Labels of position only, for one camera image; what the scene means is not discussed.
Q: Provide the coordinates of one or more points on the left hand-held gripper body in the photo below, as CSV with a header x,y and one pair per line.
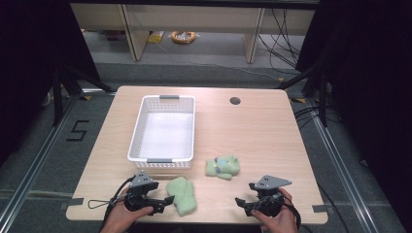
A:
x,y
141,191

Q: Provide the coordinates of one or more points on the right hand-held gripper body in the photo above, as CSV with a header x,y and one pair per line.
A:
x,y
269,194

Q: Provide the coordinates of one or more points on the plain green towel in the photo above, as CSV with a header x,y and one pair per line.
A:
x,y
183,196

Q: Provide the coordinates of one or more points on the green towel with purple print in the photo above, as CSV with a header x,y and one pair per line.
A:
x,y
224,168

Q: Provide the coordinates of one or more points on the white perforated plastic basket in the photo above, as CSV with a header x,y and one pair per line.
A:
x,y
165,136

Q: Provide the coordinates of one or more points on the person's right hand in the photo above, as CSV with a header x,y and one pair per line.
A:
x,y
280,220

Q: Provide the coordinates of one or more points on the person's left hand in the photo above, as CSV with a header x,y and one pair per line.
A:
x,y
120,217

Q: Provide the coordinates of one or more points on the black metal stand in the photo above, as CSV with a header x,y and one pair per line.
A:
x,y
320,97
58,97

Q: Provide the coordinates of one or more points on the yellow packet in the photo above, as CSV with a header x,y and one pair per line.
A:
x,y
155,38

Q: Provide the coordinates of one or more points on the metal floor rail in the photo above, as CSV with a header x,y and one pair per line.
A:
x,y
35,163
340,163

